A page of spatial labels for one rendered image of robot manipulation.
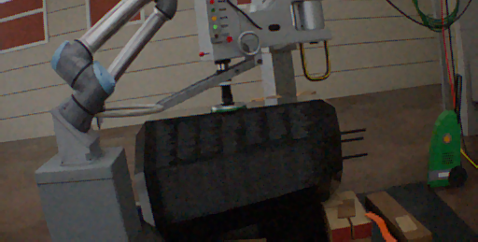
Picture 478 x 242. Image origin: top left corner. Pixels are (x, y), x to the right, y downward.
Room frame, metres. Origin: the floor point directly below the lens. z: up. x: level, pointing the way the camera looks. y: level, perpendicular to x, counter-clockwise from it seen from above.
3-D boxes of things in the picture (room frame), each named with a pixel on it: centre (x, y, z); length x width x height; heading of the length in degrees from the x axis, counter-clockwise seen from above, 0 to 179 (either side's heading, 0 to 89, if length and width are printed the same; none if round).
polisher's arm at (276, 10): (3.14, -0.30, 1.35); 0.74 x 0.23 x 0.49; 113
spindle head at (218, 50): (3.04, -0.01, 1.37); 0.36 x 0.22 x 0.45; 113
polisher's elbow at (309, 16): (3.26, -0.55, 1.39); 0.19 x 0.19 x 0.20
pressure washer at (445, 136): (3.34, -1.60, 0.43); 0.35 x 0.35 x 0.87; 71
